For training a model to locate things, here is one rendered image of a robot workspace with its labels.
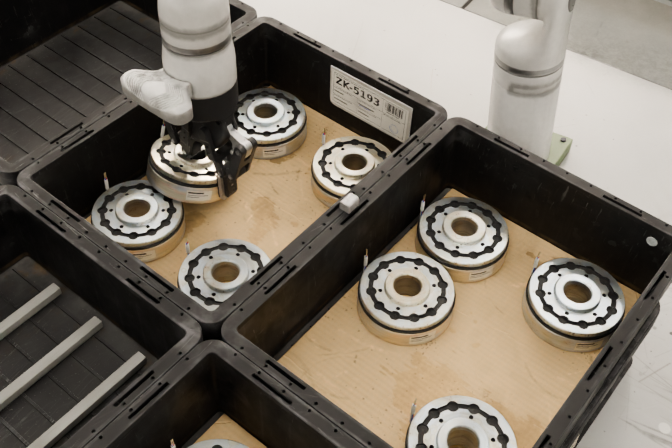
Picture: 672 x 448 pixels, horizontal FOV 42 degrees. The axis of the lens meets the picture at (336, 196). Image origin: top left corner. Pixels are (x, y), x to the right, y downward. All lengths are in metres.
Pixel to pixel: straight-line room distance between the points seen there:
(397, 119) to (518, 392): 0.36
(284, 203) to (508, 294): 0.28
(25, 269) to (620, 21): 2.26
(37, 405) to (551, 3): 0.72
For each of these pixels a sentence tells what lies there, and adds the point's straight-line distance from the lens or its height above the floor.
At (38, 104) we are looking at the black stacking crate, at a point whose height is 0.83.
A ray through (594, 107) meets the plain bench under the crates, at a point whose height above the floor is 0.70.
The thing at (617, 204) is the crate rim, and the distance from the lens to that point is 0.97.
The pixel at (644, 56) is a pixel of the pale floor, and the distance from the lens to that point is 2.81.
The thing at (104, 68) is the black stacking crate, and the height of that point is 0.83.
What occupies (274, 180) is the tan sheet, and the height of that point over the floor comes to 0.83.
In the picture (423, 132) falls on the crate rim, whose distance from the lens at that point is 0.99.
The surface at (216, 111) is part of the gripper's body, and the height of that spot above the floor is 1.00.
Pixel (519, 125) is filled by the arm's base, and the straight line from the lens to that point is 1.21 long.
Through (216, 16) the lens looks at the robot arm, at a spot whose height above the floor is 1.10.
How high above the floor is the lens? 1.60
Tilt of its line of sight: 47 degrees down
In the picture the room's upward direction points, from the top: 2 degrees clockwise
